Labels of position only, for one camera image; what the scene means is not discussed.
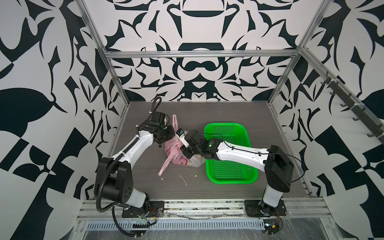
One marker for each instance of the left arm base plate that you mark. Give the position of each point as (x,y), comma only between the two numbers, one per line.
(149,209)

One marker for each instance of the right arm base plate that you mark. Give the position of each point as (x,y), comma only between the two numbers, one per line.
(258,209)

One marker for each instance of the pink plastic bag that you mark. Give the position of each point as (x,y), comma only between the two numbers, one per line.
(175,156)

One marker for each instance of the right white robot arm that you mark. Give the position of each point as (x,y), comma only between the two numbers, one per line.
(272,161)

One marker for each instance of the aluminium frame rail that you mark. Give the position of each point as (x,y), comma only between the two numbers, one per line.
(200,54)

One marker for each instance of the small circuit board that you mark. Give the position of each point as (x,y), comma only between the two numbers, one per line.
(272,226)

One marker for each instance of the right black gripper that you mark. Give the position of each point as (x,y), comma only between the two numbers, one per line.
(186,152)

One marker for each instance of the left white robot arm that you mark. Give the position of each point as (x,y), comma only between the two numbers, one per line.
(114,184)

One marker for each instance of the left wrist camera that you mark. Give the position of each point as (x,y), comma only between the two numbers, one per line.
(158,119)

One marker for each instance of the green plastic basket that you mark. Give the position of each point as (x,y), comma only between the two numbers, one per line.
(231,168)

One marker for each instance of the white slotted cable duct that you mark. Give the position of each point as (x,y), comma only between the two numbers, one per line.
(167,224)

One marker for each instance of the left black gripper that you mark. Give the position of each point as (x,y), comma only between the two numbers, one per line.
(169,127)

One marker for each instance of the black wall hook rack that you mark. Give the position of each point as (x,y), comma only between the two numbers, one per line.
(351,102)

